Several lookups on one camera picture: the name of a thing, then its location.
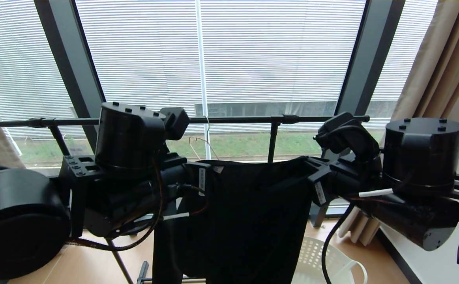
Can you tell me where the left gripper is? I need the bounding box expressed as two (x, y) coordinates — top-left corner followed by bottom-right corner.
(154, 161), (213, 206)

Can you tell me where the white laundry basket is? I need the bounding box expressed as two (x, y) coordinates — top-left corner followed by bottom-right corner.
(290, 236), (368, 284)

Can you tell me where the black clothes rack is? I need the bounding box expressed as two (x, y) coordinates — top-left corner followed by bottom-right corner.
(0, 114), (371, 284)

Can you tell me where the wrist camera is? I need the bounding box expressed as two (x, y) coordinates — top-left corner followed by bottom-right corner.
(159, 107), (190, 141)
(313, 112), (380, 162)

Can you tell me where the pink clothes hanger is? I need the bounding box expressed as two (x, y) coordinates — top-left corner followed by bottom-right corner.
(189, 116), (220, 161)

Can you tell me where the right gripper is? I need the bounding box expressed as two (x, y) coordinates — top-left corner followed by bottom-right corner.
(307, 163), (377, 207)

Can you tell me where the black garment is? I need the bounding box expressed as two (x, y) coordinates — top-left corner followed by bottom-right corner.
(152, 197), (186, 284)
(182, 156), (315, 284)

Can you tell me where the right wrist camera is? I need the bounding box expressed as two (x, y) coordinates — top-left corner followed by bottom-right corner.
(313, 112), (380, 162)

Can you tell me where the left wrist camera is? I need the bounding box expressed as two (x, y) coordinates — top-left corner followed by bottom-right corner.
(159, 107), (190, 141)

